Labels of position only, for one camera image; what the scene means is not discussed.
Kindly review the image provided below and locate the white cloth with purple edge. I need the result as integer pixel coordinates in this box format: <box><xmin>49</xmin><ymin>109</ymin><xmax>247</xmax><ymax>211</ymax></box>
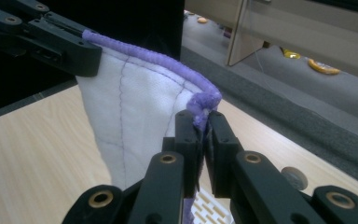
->
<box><xmin>75</xmin><ymin>29</ymin><xmax>224</xmax><ymax>224</ymax></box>

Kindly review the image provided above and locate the grey round table grommet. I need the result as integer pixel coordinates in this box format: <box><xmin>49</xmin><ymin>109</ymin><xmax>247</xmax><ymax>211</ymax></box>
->
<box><xmin>280</xmin><ymin>166</ymin><xmax>310</xmax><ymax>191</ymax></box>

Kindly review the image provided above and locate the white metal rack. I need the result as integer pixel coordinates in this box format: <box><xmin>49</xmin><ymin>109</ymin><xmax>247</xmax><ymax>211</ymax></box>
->
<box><xmin>191</xmin><ymin>186</ymin><xmax>235</xmax><ymax>224</ymax></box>

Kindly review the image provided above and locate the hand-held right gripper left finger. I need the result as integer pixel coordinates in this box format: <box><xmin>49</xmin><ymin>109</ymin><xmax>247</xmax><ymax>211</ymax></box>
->
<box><xmin>127</xmin><ymin>109</ymin><xmax>205</xmax><ymax>224</ymax></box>

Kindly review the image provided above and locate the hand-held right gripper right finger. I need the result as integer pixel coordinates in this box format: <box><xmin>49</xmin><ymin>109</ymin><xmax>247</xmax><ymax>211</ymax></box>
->
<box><xmin>204</xmin><ymin>111</ymin><xmax>324</xmax><ymax>224</ymax></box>

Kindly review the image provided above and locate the small yellow object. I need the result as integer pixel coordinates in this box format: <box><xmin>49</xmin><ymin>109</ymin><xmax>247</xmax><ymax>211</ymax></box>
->
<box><xmin>282</xmin><ymin>49</ymin><xmax>302</xmax><ymax>61</ymax></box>

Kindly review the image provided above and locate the large yellow round object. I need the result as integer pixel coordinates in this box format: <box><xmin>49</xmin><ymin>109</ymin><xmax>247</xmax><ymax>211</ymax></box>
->
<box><xmin>307</xmin><ymin>58</ymin><xmax>342</xmax><ymax>76</ymax></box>

